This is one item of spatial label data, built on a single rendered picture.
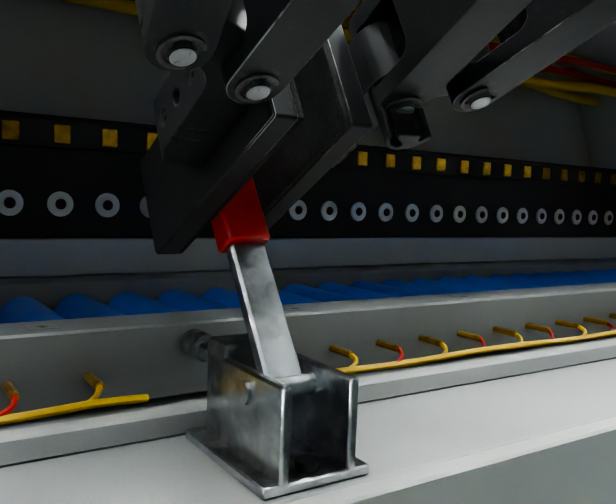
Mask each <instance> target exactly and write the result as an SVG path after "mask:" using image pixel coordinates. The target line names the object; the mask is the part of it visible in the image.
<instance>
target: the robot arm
mask: <svg viewBox="0 0 616 504"><path fill-rule="evenodd" d="M361 1H362V0H135V3H136V8H137V14H138V19H139V24H140V30H141V35H142V40H143V46H144V51H145V55H146V58H147V59H148V61H149V62H150V63H151V64H152V65H154V66H155V67H157V68H159V69H162V70H165V71H170V73H169V76H168V77H167V78H166V80H165V82H164V83H163V87H161V89H160V90H159V92H158V94H157V95H156V97H155V99H154V101H153V106H154V116H155V121H156V127H157V132H158V136H157V137H156V139H155V140H154V142H153V144H152V145H151V147H150V148H149V150H148V152H147V153H146V155H145V156H144V158H143V159H142V161H141V172H142V178H143V184H144V190H145V196H146V201H147V207H148V213H149V219H150V225H151V230H152V236H153V242H154V248H155V252H156V253H157V254H181V253H183V252H184V251H185V250H186V249H187V248H188V247H189V246H190V244H191V243H192V242H193V241H194V240H195V239H196V238H197V237H198V236H199V235H200V233H201V232H202V231H203V230H204V229H205V228H206V227H207V226H208V225H209V224H210V222H211V221H212V220H213V219H214V218H215V217H216V216H217V215H218V214H219V213H220V211H221V210H222V209H223V208H224V207H225V206H226V205H227V204H228V203H229V202H230V201H231V199H232V198H233V197H234V196H235V195H236V194H237V193H238V192H239V191H240V190H241V188H242V187H243V186H244V185H245V184H246V183H247V182H248V181H249V180H250V179H251V177H252V178H253V181H254V184H255V188H256V191H257V195H258V198H259V201H260V205H261V208H262V211H263V214H264V218H265V221H266V225H267V228H268V229H269V228H270V227H271V226H272V225H273V224H274V223H275V222H276V221H278V220H279V219H280V218H281V217H282V216H283V215H284V214H285V213H286V212H287V211H288V210H289V209H290V208H291V207H292V206H293V205H294V204H295V203H296V202H297V201H298V200H299V199H300V198H301V197H302V196H303V195H304V194H305V193H306V192H307V191H308V190H309V189H310V188H311V187H312V186H313V185H314V184H315V183H316V182H317V181H318V180H319V179H320V178H321V177H323V176H324V175H325V174H326V173H327V172H328V171H329V170H330V169H331V168H332V167H334V166H336V165H337V164H339V163H340V162H341V161H342V160H343V159H344V158H345V157H346V156H347V155H348V154H349V153H350V151H353V150H354V149H355V148H356V147H357V146H358V143H361V142H362V141H363V140H364V139H365V138H366V137H367V136H368V135H369V134H370V133H371V132H372V131H373V130H374V129H375V128H376V127H377V126H378V125H379V127H380V130H381V133H382V136H383V139H384V143H385V144H386V145H387V146H388V147H389V148H391V149H396V150H401V149H408V148H412V147H415V146H418V145H420V144H422V143H424V142H426V141H427V140H429V139H430V138H431V137H432V135H431V132H430V129H429V126H428V123H427V120H426V117H425V114H424V110H423V107H424V106H425V105H426V104H427V103H428V102H429V101H430V100H431V99H432V98H433V97H440V96H449V98H450V100H451V103H452V106H453V108H454V109H455V110H456V111H459V112H471V111H475V110H479V109H481V108H484V107H486V106H488V105H490V104H491V103H493V102H494V101H496V100H497V99H499V98H500V97H502V96H503V95H505V94H506V93H508V92H509V91H511V90H512V89H514V88H515V87H517V86H518V85H520V84H521V83H523V82H524V81H526V80H527V79H529V78H531V77H532V76H534V75H535V74H537V73H538V72H540V71H541V70H543V69H544V68H546V67H547V66H549V65H550V64H552V63H553V62H555V61H556V60H558V59H559V58H561V57H562V56H564V55H565V54H567V53H568V52H570V51H571V50H573V49H574V48H576V47H577V46H579V45H580V44H582V43H583V42H585V41H586V40H588V39H589V38H591V37H592V36H594V35H595V34H597V33H598V32H600V31H601V30H603V29H604V28H606V27H607V26H609V25H610V24H612V23H613V22H615V21H616V0H364V1H363V2H362V4H361V5H360V6H359V8H358V9H357V11H356V12H355V13H354V15H353V16H352V18H351V20H350V22H349V32H350V35H351V38H352V41H351V42H350V43H349V45H348V44H347V41H346V38H345V35H344V32H343V28H342V25H341V24H342V23H343V22H344V20H345V19H346V18H347V17H348V16H349V15H350V14H351V13H352V11H353V10H354V9H355V8H356V7H357V6H358V5H359V3H360V2H361ZM496 35H497V37H498V40H499V42H500V45H499V46H498V47H497V48H495V49H494V50H492V51H490V48H489V46H488V43H489V42H490V41H491V40H492V39H493V38H494V37H495V36H496Z"/></svg>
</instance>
